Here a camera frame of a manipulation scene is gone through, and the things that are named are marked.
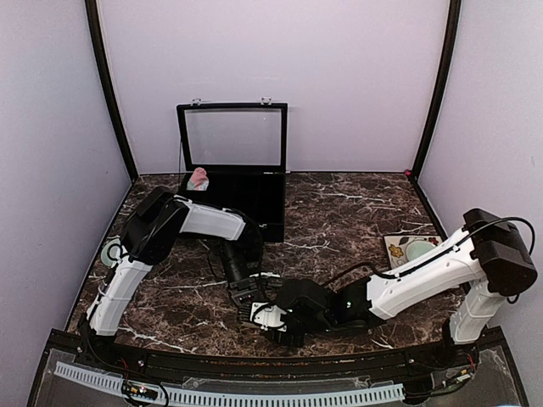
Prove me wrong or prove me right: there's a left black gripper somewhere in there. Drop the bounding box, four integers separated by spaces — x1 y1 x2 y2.
218 241 260 315

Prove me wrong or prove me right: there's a pink patterned sock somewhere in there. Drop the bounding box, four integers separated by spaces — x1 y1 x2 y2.
186 167 210 192

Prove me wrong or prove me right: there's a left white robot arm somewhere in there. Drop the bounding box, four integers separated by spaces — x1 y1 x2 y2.
78 187 267 370

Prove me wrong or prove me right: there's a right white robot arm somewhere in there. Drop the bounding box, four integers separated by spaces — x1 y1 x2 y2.
238 209 538 368

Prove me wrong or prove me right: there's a black display case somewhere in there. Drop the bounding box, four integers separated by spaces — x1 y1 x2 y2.
176 100 288 243

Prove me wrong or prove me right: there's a pale green ceramic bowl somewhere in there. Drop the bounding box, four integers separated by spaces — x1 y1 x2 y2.
100 237 123 268

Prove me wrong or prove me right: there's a left green circuit board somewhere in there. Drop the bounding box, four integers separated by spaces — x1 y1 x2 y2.
121 381 159 401

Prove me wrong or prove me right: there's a floral square coaster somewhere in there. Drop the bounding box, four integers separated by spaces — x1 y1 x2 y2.
383 235 442 270

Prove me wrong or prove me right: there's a right circuit board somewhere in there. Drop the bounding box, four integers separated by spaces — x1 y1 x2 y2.
441 368 474 388

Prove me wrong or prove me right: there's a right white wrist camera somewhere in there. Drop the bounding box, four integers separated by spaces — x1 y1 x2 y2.
249 302 287 332

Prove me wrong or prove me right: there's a white slotted cable duct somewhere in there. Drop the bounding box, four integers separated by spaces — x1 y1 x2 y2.
53 361 406 407

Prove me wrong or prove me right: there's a black front rail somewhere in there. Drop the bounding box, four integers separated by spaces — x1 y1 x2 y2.
39 323 504 382

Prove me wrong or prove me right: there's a left black frame post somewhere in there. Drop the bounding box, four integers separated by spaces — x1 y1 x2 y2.
84 0 139 182

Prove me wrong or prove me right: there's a black frame post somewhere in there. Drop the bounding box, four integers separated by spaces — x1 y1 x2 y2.
84 0 139 182
411 0 462 182

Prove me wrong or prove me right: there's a right black frame post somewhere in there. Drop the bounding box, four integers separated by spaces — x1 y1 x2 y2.
411 0 462 182

